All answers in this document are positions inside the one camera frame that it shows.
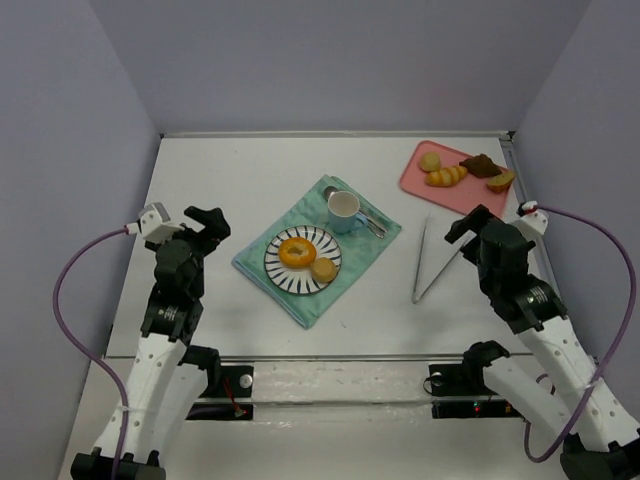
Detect metal tongs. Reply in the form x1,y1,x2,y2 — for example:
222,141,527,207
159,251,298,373
411,214,472,305

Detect orange ring bread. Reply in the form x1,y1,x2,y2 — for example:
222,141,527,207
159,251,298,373
278,237,317,269

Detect round bun front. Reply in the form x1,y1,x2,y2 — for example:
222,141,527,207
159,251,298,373
311,257,338,283

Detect round bun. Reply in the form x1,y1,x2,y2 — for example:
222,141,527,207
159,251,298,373
418,152,441,173
311,257,338,283

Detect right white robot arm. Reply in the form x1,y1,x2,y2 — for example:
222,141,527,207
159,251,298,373
445,201,639,479

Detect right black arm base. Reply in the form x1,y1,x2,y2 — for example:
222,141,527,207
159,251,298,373
423,363,521,420

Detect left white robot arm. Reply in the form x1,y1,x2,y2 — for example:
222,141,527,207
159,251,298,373
70,203,231,479

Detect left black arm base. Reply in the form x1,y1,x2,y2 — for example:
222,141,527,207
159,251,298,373
186,364,254,421

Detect striped long bread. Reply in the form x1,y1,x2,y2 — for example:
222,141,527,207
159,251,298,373
425,165,468,188

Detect dark chocolate bread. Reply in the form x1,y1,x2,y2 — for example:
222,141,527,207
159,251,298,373
459,154,502,178

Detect pink tray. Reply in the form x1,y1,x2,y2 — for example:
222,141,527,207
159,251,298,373
399,140,512,217

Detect sliced baguette piece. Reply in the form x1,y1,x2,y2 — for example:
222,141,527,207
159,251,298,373
486,170,516,194

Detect round bun back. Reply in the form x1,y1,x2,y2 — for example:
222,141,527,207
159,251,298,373
418,152,441,173

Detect white blue striped plate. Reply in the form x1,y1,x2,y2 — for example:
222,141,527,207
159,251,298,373
263,225,342,295

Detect metal spoon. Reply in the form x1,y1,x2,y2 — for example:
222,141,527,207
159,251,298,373
323,186,387,239

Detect green cloth mat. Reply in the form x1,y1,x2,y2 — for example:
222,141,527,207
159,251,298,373
232,175,402,329

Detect light blue mug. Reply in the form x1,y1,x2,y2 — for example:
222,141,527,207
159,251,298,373
327,191,368,234

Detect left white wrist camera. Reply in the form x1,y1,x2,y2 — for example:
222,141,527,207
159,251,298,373
137,202,184,244

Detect metal table rail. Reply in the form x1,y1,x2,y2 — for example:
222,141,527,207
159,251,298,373
160,130,512,140

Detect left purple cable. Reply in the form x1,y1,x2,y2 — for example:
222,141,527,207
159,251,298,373
52,223,146,480

